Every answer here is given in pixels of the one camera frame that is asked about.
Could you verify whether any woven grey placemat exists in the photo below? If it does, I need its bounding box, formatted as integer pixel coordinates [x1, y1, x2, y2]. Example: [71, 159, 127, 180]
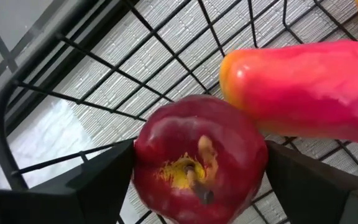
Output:
[54, 0, 358, 224]

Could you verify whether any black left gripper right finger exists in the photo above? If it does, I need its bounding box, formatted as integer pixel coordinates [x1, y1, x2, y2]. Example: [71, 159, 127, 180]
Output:
[265, 140, 358, 224]

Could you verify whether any dark red apple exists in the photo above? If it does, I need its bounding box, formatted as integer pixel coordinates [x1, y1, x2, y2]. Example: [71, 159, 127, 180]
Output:
[132, 94, 269, 224]

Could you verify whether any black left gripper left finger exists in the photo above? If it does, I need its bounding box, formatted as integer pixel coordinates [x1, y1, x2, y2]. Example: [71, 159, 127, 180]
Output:
[0, 138, 135, 224]

